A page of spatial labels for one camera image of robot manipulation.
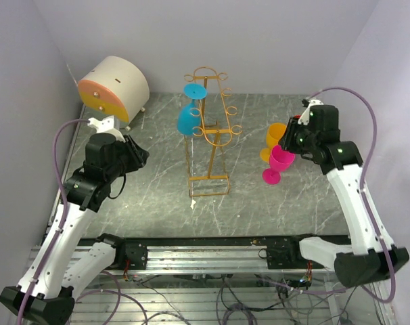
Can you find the yellow wine glass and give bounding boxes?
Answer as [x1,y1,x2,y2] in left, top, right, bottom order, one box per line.
[260,123,286,163]

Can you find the pink wine glass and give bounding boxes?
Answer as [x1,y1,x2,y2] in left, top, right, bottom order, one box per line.
[262,145,295,185]

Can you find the blue wine glass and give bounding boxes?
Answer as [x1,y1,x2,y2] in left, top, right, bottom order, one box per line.
[177,83,207,136]

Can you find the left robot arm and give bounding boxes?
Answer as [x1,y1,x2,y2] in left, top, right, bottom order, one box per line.
[0,133,150,324]

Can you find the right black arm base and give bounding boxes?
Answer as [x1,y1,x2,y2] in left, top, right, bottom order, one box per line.
[257,234,316,269]

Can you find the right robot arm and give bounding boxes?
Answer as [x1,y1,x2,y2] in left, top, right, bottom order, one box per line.
[279,100,409,288]

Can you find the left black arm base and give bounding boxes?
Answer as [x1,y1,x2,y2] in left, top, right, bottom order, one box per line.
[96,234,148,270]

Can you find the round white mini drawer cabinet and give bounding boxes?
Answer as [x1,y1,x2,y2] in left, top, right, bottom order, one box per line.
[77,56,150,126]

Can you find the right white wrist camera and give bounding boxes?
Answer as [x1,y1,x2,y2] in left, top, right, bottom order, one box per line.
[298,97,323,125]

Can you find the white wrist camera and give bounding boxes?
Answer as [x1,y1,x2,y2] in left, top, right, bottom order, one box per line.
[298,97,323,125]
[88,116,126,142]

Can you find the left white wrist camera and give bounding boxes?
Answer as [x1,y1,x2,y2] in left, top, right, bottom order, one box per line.
[88,116,126,142]

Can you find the gold wire wine glass rack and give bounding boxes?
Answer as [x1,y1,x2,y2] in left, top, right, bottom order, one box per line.
[183,67,242,198]

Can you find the aluminium mounting rail frame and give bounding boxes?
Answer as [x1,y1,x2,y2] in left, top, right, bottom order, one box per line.
[65,238,396,324]

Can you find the loose cables under frame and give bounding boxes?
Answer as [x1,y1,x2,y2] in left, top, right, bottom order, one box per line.
[66,267,361,325]

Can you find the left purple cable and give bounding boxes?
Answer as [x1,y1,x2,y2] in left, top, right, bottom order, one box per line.
[17,118,91,325]

